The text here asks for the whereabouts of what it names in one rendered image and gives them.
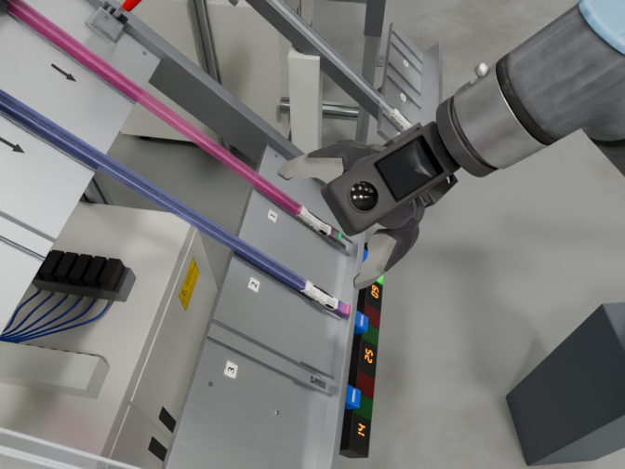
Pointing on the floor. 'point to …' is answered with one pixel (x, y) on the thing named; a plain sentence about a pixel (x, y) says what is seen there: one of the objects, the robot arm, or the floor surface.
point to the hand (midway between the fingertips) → (312, 234)
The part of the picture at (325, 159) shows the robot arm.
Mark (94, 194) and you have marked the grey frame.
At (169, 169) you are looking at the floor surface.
